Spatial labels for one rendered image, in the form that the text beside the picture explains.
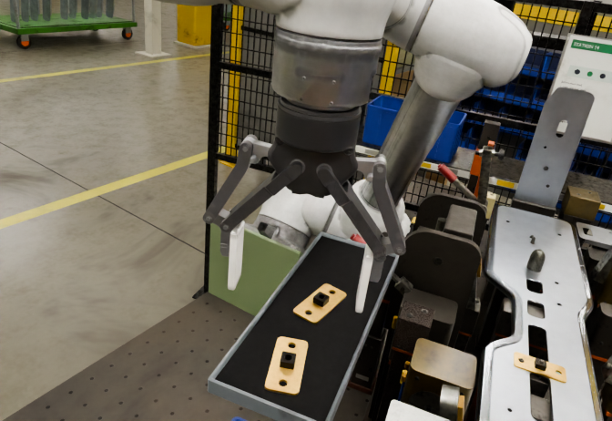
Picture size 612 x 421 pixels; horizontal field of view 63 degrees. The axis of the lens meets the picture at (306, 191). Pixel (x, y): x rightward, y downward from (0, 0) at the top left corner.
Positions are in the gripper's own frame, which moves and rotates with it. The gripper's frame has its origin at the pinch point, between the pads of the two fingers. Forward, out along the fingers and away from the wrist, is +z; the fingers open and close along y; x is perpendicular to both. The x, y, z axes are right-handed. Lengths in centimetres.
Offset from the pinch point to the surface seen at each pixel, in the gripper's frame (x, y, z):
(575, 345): 34, 49, 28
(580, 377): 25, 47, 28
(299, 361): 0.6, 1.3, 11.2
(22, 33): 573, -437, 108
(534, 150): 98, 55, 13
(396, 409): 1.2, 13.7, 16.5
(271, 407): -6.6, -0.5, 11.1
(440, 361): 14.2, 21.0, 19.5
